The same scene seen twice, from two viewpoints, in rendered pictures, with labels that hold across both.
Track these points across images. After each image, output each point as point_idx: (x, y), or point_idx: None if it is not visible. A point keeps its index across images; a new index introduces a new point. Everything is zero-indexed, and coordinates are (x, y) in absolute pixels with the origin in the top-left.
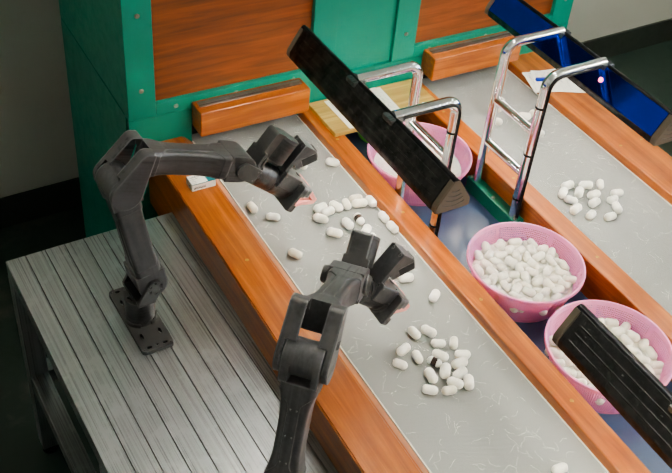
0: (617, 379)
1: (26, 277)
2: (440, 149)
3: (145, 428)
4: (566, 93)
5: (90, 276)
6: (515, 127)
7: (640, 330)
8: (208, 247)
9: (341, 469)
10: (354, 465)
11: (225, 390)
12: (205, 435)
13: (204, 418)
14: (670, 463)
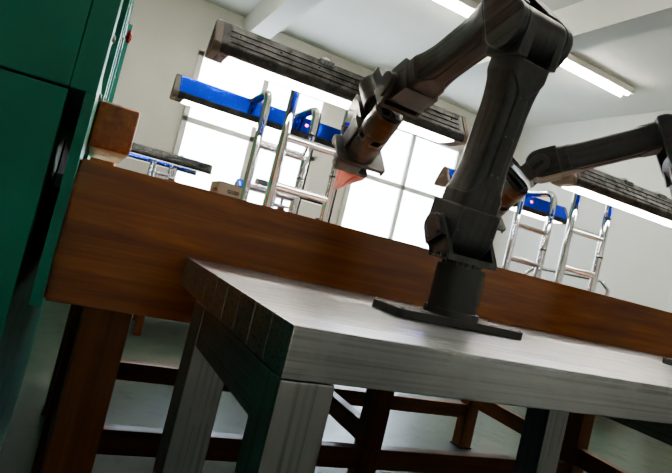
0: (606, 182)
1: (360, 330)
2: (333, 148)
3: (652, 371)
4: None
5: (350, 309)
6: None
7: None
8: (341, 243)
9: (604, 333)
10: (623, 307)
11: (542, 336)
12: (621, 357)
13: (596, 351)
14: (642, 205)
